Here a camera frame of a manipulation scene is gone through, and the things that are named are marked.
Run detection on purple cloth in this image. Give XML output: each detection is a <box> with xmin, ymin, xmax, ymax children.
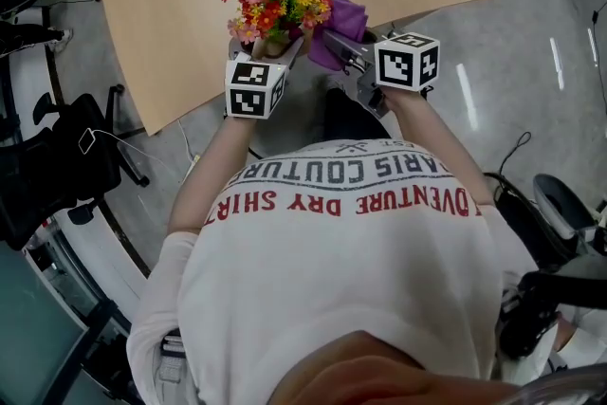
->
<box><xmin>306</xmin><ymin>0</ymin><xmax>371</xmax><ymax>72</ymax></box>

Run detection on white charger cable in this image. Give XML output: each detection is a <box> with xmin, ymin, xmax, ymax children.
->
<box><xmin>77</xmin><ymin>127</ymin><xmax>184</xmax><ymax>179</ymax></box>

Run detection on black trousers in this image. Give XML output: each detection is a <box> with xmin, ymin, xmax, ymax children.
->
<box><xmin>323</xmin><ymin>86</ymin><xmax>392</xmax><ymax>154</ymax></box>

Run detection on black cable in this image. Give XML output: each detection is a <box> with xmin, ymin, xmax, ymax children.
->
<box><xmin>496</xmin><ymin>131</ymin><xmax>533</xmax><ymax>179</ymax></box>

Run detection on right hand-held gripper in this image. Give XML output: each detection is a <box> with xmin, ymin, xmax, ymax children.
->
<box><xmin>322</xmin><ymin>30</ymin><xmax>442</xmax><ymax>120</ymax></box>

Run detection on black bag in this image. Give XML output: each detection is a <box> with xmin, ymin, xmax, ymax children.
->
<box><xmin>482</xmin><ymin>172</ymin><xmax>578</xmax><ymax>272</ymax></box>

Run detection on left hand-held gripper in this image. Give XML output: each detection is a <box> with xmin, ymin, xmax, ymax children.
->
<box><xmin>224</xmin><ymin>36</ymin><xmax>305</xmax><ymax>120</ymax></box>

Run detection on person's left forearm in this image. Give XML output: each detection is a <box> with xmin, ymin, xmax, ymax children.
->
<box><xmin>166</xmin><ymin>112</ymin><xmax>261</xmax><ymax>237</ymax></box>

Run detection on beige flower pot with flowers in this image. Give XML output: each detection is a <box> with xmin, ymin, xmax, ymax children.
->
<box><xmin>220</xmin><ymin>0</ymin><xmax>334</xmax><ymax>61</ymax></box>

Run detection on black equipment stand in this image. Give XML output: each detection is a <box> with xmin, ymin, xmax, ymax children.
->
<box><xmin>496</xmin><ymin>268</ymin><xmax>607</xmax><ymax>362</ymax></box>

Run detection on person's right forearm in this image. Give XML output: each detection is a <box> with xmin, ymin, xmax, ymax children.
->
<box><xmin>382</xmin><ymin>87</ymin><xmax>497</xmax><ymax>208</ymax></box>

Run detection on white power strip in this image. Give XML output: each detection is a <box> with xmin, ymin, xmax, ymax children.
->
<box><xmin>181</xmin><ymin>153</ymin><xmax>203</xmax><ymax>184</ymax></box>

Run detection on glass desk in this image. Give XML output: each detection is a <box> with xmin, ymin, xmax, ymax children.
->
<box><xmin>0</xmin><ymin>239</ymin><xmax>92</xmax><ymax>405</ymax></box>

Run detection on white printed T-shirt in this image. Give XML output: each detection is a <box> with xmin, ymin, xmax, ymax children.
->
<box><xmin>126</xmin><ymin>138</ymin><xmax>540</xmax><ymax>405</ymax></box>

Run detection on grey office chair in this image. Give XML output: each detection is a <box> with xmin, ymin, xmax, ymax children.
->
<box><xmin>532</xmin><ymin>173</ymin><xmax>607</xmax><ymax>255</ymax></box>

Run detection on black office chair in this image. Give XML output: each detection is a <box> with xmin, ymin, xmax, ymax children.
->
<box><xmin>0</xmin><ymin>83</ymin><xmax>151</xmax><ymax>252</ymax></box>

